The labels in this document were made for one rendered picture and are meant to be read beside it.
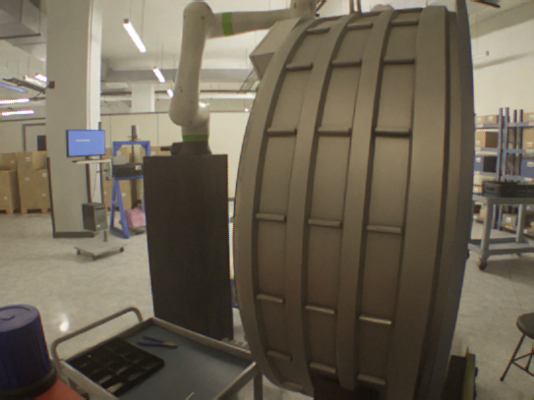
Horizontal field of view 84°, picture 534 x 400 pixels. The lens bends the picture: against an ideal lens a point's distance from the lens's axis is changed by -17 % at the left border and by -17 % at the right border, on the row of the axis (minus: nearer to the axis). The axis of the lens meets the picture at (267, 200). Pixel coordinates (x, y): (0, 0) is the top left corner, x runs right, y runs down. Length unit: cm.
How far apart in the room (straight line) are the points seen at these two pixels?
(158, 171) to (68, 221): 450
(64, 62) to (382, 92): 561
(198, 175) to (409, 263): 104
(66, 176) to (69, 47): 201
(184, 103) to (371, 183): 93
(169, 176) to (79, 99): 441
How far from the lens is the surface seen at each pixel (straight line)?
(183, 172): 152
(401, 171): 66
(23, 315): 72
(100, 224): 484
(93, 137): 470
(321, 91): 76
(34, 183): 865
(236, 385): 115
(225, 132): 881
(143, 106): 1263
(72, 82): 595
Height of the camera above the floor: 139
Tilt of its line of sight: 9 degrees down
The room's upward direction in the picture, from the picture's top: straight up
